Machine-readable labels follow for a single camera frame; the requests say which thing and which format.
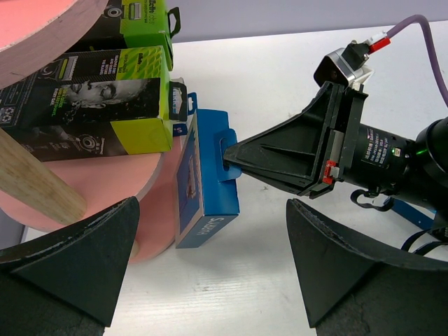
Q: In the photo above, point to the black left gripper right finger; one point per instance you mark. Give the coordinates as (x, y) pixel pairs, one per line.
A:
(352, 284)

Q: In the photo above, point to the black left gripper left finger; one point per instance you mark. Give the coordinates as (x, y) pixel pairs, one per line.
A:
(67, 282)

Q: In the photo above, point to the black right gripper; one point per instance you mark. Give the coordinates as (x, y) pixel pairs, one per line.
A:
(310, 152)

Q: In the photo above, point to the black green Gillette Labs box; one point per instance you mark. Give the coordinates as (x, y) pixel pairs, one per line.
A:
(132, 24)

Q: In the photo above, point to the blue Harry's razor box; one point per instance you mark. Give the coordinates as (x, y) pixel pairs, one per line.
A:
(183, 106)

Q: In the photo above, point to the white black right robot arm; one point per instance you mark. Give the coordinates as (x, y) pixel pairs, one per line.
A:
(413, 171)

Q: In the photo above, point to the pink three-tier wooden shelf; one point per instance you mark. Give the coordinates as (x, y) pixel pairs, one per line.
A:
(34, 34)

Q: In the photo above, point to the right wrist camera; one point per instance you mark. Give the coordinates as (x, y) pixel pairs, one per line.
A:
(347, 66)

